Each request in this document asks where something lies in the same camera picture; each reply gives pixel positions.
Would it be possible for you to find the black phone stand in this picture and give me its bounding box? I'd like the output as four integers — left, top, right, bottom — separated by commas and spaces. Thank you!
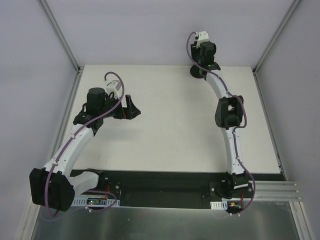
189, 65, 203, 79

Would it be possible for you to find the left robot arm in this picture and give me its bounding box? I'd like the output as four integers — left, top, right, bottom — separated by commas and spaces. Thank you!
29, 87, 141, 212

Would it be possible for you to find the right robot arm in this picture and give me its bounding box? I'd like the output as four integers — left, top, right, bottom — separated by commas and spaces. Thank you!
190, 40, 249, 199

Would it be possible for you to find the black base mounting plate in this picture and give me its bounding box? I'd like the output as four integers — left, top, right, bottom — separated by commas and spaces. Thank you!
72, 169, 286, 208

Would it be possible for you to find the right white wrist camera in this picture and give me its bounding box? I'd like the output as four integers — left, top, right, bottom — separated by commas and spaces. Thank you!
195, 31, 209, 48

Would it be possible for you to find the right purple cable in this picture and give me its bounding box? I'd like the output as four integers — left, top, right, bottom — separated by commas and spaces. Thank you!
186, 31, 256, 201

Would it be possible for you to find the purple cable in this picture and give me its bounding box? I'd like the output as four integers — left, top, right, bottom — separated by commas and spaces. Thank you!
186, 31, 256, 201
45, 71, 125, 217

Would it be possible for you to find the right aluminium frame post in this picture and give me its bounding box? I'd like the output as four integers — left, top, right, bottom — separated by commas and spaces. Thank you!
252, 0, 302, 76

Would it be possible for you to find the aluminium frame post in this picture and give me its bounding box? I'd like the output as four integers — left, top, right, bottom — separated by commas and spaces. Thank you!
37, 0, 81, 73
252, 0, 302, 76

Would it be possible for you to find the left white cable duct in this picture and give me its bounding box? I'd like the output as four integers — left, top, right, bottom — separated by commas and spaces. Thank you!
71, 197, 120, 208

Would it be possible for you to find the white cable duct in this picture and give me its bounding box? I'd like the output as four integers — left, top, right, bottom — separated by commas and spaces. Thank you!
210, 200, 228, 211
71, 197, 120, 208

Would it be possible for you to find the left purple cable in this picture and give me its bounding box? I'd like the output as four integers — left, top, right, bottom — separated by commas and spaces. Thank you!
45, 71, 125, 217

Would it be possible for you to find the left aluminium frame post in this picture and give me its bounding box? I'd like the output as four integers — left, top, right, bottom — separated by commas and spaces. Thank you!
37, 0, 81, 73

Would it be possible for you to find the right white cable duct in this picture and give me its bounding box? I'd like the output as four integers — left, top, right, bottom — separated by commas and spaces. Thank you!
210, 200, 228, 211

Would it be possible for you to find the aluminium front rail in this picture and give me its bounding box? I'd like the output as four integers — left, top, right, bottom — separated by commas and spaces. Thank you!
254, 181, 302, 202

